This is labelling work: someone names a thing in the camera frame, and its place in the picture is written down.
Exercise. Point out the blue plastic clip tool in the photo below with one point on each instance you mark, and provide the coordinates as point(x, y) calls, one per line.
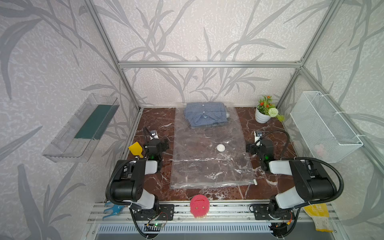
point(111, 210)

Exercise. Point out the blue checked shirt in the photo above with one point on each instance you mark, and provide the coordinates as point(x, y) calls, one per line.
point(206, 114)

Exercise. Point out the clear vacuum bag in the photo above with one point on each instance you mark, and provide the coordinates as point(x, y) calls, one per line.
point(198, 164)

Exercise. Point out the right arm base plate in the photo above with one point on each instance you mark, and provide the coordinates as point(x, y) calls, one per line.
point(271, 212)

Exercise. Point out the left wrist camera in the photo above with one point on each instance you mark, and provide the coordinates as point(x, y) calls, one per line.
point(154, 134)

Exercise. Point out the yellow work glove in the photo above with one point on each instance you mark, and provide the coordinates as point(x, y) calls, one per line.
point(320, 216)

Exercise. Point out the small circuit board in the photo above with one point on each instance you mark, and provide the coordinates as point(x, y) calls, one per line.
point(153, 227)

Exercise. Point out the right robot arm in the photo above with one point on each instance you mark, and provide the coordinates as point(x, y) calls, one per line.
point(315, 182)

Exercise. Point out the clear plastic wall shelf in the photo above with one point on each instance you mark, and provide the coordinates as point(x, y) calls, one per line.
point(78, 139)

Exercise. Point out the yellow scraper tool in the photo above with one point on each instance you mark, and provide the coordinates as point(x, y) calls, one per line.
point(136, 150)

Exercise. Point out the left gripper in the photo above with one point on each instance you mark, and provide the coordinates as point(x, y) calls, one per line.
point(156, 144)

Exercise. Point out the white wire basket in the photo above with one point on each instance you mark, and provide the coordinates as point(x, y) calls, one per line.
point(326, 133)

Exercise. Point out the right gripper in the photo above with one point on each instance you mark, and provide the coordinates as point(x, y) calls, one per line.
point(255, 148)

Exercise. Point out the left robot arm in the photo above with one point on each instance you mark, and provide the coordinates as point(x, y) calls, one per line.
point(126, 185)

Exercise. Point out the potted flower plant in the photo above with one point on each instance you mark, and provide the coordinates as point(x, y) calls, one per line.
point(266, 110)

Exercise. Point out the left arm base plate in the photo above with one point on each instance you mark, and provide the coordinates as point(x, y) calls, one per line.
point(162, 212)

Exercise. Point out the pink round sponge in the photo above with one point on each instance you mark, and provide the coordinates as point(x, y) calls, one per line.
point(199, 206)

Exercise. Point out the white bag valve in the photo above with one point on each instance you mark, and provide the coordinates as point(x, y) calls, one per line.
point(221, 148)

